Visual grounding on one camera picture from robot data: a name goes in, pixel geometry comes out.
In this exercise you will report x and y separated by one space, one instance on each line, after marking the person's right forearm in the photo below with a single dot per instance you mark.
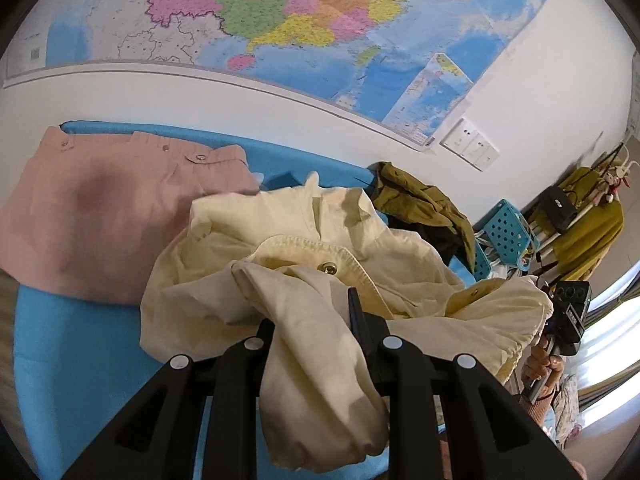
542 412

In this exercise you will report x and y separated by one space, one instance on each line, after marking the olive green garment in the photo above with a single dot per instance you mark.
415 195

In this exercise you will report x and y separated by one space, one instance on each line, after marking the blue printed bed sheet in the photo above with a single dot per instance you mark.
75 360

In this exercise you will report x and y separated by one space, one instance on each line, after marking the white wall socket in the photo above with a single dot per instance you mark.
474 146
457 132

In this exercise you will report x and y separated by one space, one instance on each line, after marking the pink garment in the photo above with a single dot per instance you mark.
100 210

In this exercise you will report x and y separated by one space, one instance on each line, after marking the floral patterned cloth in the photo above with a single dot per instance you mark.
566 405

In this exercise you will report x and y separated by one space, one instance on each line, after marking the black bag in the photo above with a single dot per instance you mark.
556 207

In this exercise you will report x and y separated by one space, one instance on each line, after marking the cream jacket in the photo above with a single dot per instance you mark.
300 285

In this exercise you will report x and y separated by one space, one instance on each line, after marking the colourful wall map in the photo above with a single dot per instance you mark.
300 20

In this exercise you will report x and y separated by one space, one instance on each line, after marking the black garment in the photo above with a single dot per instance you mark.
435 237

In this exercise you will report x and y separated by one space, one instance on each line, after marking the mustard yellow hanging garment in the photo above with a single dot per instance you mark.
595 240

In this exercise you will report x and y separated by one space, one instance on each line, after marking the person's right hand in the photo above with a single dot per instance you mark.
537 362

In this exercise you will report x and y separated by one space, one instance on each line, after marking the white clothes rack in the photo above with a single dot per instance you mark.
580 220

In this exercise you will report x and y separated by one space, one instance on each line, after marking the white and pink plush toy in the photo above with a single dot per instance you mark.
611 185

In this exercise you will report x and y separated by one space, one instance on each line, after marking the teal plastic basket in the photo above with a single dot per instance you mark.
505 232
481 262

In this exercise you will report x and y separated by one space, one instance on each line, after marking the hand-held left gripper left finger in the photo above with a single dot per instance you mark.
252 360

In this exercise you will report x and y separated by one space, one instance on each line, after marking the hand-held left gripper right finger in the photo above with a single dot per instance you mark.
370 330

